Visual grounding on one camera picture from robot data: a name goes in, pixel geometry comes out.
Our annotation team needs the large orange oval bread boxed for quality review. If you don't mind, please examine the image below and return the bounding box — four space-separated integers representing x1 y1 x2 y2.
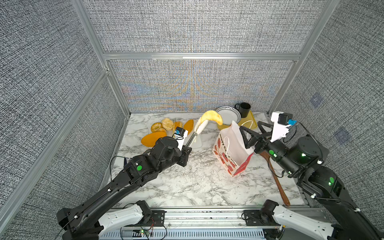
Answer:
141 132 167 148

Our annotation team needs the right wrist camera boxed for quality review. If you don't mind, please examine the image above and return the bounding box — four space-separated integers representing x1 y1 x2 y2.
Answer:
270 112 298 143

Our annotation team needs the wooden spatula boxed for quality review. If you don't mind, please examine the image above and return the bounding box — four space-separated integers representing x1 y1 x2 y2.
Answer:
260 152 291 207

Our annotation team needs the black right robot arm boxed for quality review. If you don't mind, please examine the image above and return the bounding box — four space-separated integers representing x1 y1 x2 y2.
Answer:
240 122 384 240

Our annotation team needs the black rimmed white bowl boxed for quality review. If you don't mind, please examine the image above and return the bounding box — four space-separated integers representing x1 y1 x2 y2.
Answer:
216 106 241 125

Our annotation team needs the white rectangular tray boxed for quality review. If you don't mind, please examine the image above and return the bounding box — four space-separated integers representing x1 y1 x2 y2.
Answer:
148 119 203 150

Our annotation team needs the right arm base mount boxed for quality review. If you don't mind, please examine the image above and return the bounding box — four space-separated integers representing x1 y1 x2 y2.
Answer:
241 210 280 227

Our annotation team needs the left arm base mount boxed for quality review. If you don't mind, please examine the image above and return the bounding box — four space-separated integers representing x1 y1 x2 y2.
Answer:
134 210 166 227

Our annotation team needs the crescent croissant bread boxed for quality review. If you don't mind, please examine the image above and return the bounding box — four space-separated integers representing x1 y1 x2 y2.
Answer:
200 111 223 126

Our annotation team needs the small round bun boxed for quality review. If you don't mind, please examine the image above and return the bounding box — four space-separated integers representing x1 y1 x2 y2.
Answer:
151 122 166 133

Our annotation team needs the aluminium cage frame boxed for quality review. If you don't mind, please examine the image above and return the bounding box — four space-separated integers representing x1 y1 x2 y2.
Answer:
0 0 341 223

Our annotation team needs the yellow cutting board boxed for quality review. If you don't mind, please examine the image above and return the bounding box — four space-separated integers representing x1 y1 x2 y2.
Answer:
217 112 257 130

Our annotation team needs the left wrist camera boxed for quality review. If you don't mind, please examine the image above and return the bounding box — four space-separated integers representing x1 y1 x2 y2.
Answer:
173 127 188 151

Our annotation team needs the black mug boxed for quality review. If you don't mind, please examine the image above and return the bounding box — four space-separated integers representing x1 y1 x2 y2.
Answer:
235 102 251 118

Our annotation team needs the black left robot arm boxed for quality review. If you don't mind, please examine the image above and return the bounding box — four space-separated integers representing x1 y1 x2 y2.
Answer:
57 137 192 240

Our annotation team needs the aluminium front rail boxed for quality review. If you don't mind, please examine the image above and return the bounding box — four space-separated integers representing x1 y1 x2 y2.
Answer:
73 206 331 240

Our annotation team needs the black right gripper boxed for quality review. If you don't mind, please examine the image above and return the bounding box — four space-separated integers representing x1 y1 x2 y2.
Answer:
245 122 304 181

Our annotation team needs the ridged yellow pastry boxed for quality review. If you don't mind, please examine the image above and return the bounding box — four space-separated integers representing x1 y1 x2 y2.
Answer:
173 121 183 132

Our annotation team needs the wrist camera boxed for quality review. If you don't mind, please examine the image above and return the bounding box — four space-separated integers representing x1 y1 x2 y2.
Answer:
173 127 188 151
270 112 298 143

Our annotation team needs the white and red paper bag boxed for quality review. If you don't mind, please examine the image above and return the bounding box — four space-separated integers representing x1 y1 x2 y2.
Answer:
212 121 254 177

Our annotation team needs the pale knotted bun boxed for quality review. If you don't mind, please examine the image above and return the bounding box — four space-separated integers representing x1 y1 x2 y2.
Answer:
162 118 174 131

